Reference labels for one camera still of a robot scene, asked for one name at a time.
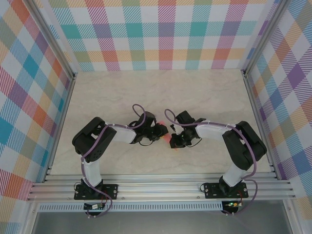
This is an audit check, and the aluminium mounting rail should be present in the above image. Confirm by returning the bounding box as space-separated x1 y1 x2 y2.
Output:
26 172 297 202

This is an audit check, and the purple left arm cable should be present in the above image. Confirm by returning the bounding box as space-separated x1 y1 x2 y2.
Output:
81 103 147 219

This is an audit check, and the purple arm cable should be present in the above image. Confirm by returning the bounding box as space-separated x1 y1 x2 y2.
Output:
164 108 259 217
81 103 147 219

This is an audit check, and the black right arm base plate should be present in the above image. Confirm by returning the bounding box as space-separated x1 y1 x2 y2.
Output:
203 182 249 199

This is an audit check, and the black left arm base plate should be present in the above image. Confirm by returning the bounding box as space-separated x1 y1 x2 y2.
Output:
74 184 119 201

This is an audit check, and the aluminium side rail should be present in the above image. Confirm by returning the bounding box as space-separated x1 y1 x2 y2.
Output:
42 73 78 183
242 70 281 181

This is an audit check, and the slotted grey cable duct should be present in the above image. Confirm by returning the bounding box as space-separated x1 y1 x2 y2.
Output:
38 201 224 212

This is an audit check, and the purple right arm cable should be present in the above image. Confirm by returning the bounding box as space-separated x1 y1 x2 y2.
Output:
164 108 259 217

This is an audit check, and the aluminium corner post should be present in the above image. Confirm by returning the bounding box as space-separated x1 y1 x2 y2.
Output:
24 0 78 80
240 0 291 76

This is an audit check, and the aluminium frame leg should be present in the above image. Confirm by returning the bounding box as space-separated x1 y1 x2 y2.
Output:
282 198 302 234
21 201 41 234

